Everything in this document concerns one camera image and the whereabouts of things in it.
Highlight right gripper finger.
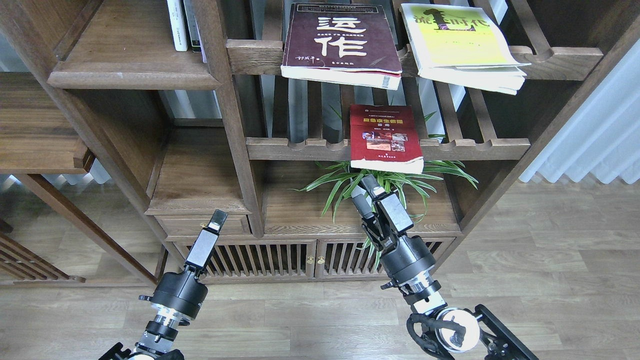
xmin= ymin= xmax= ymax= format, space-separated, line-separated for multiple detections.
xmin=351 ymin=194 xmax=381 ymax=239
xmin=360 ymin=174 xmax=414 ymax=236

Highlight yellow green cover book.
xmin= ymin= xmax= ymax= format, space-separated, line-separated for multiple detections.
xmin=400 ymin=3 xmax=526 ymax=95

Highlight dark red book white characters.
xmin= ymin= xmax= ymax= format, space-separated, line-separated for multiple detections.
xmin=280 ymin=2 xmax=403 ymax=91

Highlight white curtain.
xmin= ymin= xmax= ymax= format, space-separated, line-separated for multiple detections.
xmin=519 ymin=42 xmax=640 ymax=184

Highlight dark upright book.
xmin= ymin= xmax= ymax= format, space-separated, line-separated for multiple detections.
xmin=183 ymin=0 xmax=202 ymax=53

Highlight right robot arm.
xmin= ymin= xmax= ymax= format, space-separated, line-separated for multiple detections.
xmin=353 ymin=175 xmax=536 ymax=360

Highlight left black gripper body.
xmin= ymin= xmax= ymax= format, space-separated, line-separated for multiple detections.
xmin=139 ymin=269 xmax=208 ymax=319

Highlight white upright book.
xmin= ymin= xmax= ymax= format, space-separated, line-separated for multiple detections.
xmin=166 ymin=0 xmax=189 ymax=51

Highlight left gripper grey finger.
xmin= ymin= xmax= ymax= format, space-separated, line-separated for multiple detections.
xmin=184 ymin=209 xmax=227 ymax=276

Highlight red cover book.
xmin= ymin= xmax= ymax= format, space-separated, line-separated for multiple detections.
xmin=349 ymin=104 xmax=425 ymax=174

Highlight dark wooden bookshelf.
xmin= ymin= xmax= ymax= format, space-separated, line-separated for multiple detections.
xmin=1 ymin=0 xmax=639 ymax=264

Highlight wooden side furniture left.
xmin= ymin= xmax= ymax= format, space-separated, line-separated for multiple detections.
xmin=0 ymin=71 xmax=95 ymax=287

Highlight green spider plant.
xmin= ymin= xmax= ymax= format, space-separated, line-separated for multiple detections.
xmin=300 ymin=160 xmax=479 ymax=222

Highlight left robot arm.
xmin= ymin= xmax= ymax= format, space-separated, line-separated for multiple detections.
xmin=101 ymin=209 xmax=227 ymax=360

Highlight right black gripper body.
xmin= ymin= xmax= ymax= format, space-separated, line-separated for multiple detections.
xmin=370 ymin=232 xmax=441 ymax=296

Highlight brass cabinet door knobs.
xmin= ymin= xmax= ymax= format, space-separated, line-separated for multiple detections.
xmin=305 ymin=256 xmax=326 ymax=265

